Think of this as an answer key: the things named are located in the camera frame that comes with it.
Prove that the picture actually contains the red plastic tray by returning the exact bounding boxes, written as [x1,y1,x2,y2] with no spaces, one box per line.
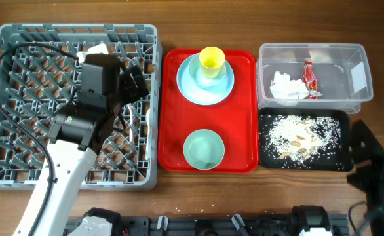
[157,49,259,174]

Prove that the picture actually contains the light blue small bowl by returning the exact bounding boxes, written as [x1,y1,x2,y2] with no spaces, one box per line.
[188,54,226,89]

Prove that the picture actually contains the grey dishwasher rack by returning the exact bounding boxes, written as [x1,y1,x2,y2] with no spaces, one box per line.
[0,24,163,191]

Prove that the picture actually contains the green bowl with food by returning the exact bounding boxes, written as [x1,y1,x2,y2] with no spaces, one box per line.
[183,129,225,170]

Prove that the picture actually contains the light blue plate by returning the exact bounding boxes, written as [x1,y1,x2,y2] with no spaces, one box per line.
[176,53,235,106]

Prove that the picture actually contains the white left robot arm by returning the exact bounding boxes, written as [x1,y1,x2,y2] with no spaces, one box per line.
[14,63,149,235]

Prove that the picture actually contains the yellow plastic cup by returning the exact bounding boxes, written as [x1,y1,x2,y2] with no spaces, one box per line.
[199,47,225,79]

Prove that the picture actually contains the clear plastic bin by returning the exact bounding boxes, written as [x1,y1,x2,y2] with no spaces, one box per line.
[256,43,374,113]

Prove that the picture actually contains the red snack wrapper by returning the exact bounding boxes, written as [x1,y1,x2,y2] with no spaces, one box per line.
[303,61,321,100]

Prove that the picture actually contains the white plastic spoon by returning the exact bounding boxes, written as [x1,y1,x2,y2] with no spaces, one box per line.
[145,109,151,134]

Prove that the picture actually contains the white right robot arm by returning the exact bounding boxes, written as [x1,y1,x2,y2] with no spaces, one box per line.
[347,120,384,235]

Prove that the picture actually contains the spilled rice and food scraps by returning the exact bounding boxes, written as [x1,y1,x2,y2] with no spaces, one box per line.
[259,115,343,170]

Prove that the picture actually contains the black plastic tray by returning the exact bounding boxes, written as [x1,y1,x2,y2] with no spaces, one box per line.
[258,108,353,171]

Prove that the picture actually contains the white napkin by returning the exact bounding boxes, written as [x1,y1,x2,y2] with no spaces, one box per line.
[269,71,309,100]

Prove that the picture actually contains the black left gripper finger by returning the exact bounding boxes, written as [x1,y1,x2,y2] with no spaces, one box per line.
[129,66,149,98]
[119,71,136,104]

